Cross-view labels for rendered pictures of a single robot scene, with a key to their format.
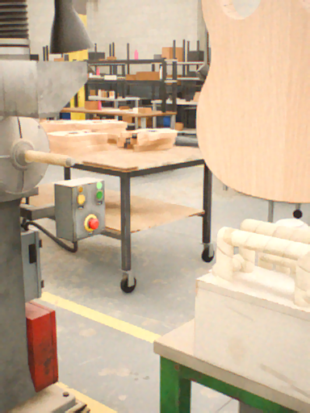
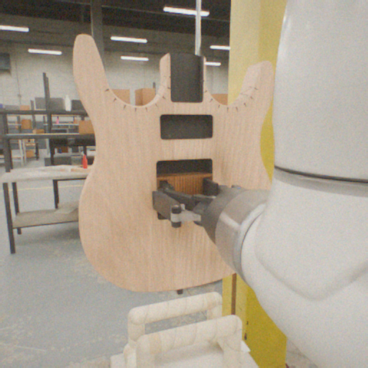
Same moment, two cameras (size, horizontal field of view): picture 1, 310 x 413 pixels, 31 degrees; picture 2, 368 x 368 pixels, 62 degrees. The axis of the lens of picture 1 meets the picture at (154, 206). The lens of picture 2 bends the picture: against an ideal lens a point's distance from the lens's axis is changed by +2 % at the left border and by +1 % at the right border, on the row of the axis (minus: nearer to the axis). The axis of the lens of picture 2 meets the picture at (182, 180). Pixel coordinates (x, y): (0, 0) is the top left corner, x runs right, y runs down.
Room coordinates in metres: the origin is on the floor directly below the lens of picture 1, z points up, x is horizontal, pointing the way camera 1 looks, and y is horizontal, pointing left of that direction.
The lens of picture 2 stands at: (1.27, -0.68, 1.57)
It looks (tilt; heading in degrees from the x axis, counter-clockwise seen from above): 12 degrees down; 120
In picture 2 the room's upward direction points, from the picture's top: straight up
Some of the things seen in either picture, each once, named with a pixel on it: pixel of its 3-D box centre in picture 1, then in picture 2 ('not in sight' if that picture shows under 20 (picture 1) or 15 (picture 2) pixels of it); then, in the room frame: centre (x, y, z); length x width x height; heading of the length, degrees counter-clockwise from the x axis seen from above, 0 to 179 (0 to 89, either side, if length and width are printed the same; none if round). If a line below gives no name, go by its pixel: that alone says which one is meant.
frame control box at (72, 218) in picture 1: (62, 214); not in sight; (1.99, 0.34, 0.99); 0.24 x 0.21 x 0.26; 50
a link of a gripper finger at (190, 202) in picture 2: not in sight; (187, 204); (1.08, -0.33, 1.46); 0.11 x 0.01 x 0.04; 160
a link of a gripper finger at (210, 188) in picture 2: not in sight; (208, 187); (1.05, -0.22, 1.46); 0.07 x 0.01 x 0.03; 138
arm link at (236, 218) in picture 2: not in sight; (265, 237); (1.20, -0.40, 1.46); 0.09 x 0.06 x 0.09; 49
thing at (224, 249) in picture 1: (224, 258); (214, 320); (1.03, -0.14, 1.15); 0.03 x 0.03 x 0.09
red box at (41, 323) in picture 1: (26, 335); not in sight; (2.02, 0.50, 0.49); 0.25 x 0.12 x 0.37; 50
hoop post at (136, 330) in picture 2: (304, 278); (136, 338); (0.92, -0.26, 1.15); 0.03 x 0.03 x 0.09
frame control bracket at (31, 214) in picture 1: (49, 210); not in sight; (1.94, 0.37, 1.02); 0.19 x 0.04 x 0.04; 140
